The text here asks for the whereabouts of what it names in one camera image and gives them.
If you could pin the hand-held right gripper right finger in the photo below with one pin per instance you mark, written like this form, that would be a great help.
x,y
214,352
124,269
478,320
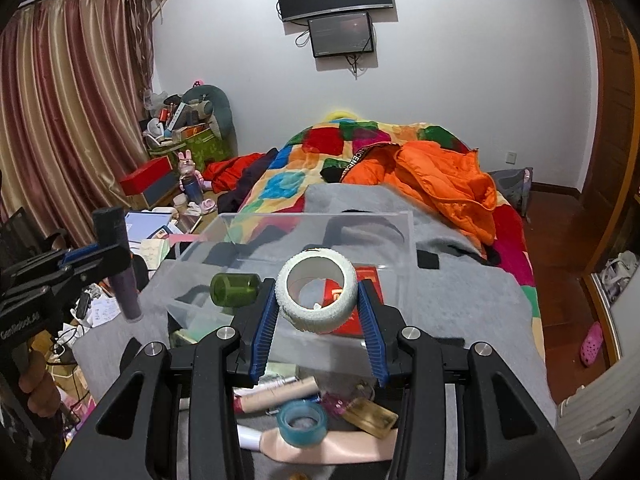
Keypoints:
x,y
372,335

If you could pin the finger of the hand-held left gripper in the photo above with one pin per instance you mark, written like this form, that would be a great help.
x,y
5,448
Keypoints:
x,y
82,258
40,285

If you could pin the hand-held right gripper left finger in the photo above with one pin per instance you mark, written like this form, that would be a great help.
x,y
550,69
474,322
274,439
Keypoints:
x,y
265,332

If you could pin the white tape roll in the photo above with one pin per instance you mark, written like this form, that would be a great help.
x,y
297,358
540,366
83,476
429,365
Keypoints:
x,y
310,322

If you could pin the grey bottle with black cap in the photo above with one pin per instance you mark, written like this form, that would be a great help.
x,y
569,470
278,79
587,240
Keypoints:
x,y
126,295

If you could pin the round beige tube red cap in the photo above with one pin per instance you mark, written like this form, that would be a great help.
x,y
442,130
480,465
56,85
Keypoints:
x,y
280,395

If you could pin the clear plastic storage box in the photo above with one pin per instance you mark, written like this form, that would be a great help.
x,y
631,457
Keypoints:
x,y
320,225

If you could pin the person's left hand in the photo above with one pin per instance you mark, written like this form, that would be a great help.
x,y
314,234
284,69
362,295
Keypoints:
x,y
40,390

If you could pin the green translucent bottle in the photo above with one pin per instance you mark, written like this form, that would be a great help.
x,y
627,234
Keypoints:
x,y
232,290

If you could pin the white handwritten paper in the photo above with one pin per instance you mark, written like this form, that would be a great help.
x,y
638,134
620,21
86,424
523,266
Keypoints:
x,y
105,310

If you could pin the red packet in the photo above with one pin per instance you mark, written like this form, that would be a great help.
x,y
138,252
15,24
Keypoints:
x,y
367,276

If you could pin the blue white notebook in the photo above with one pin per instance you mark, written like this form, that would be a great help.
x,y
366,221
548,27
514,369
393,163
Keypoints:
x,y
145,222

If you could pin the cream green carton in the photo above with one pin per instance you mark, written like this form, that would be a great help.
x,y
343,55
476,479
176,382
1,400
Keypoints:
x,y
155,255

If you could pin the pink translucent trinket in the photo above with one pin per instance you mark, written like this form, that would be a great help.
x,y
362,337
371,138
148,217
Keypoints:
x,y
337,402

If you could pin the amber glass bottle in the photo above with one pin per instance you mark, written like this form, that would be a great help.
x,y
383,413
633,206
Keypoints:
x,y
372,420

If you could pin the blue tape roll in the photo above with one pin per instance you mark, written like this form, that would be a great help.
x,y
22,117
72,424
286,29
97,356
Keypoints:
x,y
287,427

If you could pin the pink notebook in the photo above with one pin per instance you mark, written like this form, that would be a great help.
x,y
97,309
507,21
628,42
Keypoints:
x,y
182,238

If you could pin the red box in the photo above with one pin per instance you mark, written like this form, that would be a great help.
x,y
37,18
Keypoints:
x,y
145,175

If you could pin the flat beige tube white cap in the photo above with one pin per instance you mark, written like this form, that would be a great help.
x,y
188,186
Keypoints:
x,y
340,452

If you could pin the pink white toy shoes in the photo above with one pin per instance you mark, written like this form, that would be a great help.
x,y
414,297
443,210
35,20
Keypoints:
x,y
202,206

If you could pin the bunny plush toy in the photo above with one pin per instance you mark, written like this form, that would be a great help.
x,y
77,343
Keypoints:
x,y
191,180

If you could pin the dark purple garment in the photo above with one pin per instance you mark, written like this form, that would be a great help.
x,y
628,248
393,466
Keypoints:
x,y
245,185

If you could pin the pile of desk clutter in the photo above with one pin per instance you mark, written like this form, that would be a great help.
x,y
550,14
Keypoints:
x,y
170,120

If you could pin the red jacket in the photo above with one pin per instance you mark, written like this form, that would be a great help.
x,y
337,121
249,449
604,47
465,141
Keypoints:
x,y
230,170

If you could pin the green patterned box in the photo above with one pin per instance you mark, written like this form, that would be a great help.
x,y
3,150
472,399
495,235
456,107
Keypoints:
x,y
210,147

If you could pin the orange puffer jacket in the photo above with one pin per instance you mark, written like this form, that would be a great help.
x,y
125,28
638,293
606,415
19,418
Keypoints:
x,y
440,180

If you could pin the striped pink gold curtain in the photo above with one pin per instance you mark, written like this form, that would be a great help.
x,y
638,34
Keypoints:
x,y
65,85

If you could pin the colourful patchwork blanket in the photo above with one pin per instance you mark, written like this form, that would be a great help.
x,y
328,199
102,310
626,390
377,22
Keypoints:
x,y
300,160

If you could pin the grey backpack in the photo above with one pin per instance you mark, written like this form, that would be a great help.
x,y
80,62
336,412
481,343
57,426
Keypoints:
x,y
512,187

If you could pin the grey plush pillow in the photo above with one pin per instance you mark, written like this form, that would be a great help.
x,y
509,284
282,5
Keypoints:
x,y
220,105

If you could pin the pink slipper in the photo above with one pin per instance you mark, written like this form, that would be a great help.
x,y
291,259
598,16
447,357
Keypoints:
x,y
592,345

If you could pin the yellow pillow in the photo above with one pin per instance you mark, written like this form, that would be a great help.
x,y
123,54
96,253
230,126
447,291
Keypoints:
x,y
340,114

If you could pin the brown sheer curtain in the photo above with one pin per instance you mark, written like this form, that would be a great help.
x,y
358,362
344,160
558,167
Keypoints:
x,y
140,25

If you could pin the white laundry basket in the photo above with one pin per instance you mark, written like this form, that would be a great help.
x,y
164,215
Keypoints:
x,y
600,425

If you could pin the small black monitor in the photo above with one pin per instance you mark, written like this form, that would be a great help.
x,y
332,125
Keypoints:
x,y
340,35

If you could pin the brown wooden wardrobe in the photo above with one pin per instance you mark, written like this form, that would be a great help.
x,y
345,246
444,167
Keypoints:
x,y
615,85

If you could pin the white wall socket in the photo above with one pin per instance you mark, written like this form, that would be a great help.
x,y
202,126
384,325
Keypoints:
x,y
510,158

